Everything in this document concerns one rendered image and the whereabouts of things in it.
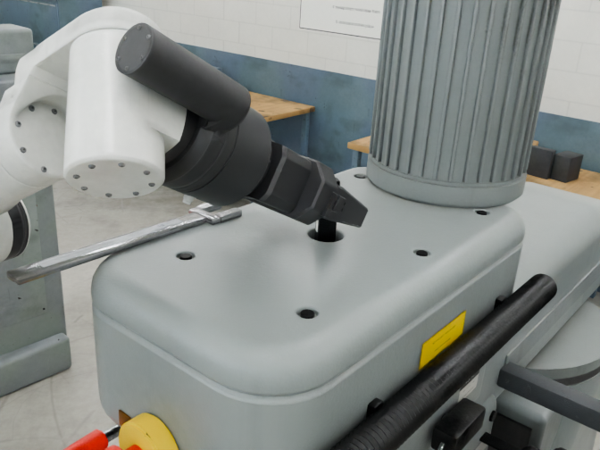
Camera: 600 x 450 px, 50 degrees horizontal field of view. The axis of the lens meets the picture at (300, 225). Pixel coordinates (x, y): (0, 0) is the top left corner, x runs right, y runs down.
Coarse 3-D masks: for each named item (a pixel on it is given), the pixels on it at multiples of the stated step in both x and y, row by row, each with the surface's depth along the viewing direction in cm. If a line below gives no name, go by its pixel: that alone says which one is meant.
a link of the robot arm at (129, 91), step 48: (96, 48) 43; (144, 48) 39; (96, 96) 42; (144, 96) 43; (192, 96) 43; (240, 96) 46; (96, 144) 40; (144, 144) 42; (192, 144) 47; (96, 192) 45; (144, 192) 45
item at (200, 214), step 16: (192, 208) 69; (208, 208) 70; (160, 224) 64; (176, 224) 65; (192, 224) 66; (112, 240) 60; (128, 240) 61; (144, 240) 62; (64, 256) 57; (80, 256) 57; (96, 256) 58; (16, 272) 54; (32, 272) 54; (48, 272) 55
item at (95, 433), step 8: (96, 432) 63; (104, 432) 64; (112, 432) 64; (80, 440) 62; (88, 440) 62; (96, 440) 63; (104, 440) 63; (64, 448) 62; (72, 448) 61; (80, 448) 62; (88, 448) 62; (96, 448) 62; (104, 448) 63
